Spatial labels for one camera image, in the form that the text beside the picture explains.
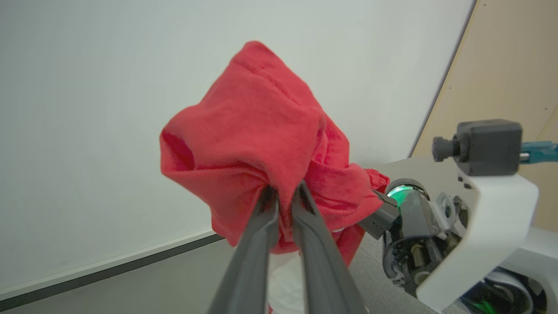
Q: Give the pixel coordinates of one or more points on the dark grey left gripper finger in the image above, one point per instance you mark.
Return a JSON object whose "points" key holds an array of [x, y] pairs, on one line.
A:
{"points": [[248, 270]]}

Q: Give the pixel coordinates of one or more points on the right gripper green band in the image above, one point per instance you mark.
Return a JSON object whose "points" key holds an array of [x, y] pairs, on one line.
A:
{"points": [[414, 226]]}

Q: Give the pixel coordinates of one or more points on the red t-shirt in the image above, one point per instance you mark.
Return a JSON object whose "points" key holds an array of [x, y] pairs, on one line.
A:
{"points": [[253, 131]]}

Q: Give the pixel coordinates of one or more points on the white garment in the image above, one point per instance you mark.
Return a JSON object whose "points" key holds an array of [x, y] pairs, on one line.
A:
{"points": [[285, 283]]}

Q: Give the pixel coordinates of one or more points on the light wood panel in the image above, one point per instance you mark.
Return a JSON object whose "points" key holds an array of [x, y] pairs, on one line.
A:
{"points": [[505, 65]]}

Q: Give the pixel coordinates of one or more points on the dark grey wall baseboard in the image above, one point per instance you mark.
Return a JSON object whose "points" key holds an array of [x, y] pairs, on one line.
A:
{"points": [[109, 266]]}

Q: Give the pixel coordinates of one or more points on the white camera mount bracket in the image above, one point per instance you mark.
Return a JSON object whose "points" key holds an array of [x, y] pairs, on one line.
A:
{"points": [[492, 218]]}

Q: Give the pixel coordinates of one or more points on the dark grey wrist camera box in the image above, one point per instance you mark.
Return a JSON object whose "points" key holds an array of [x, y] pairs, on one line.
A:
{"points": [[488, 146]]}

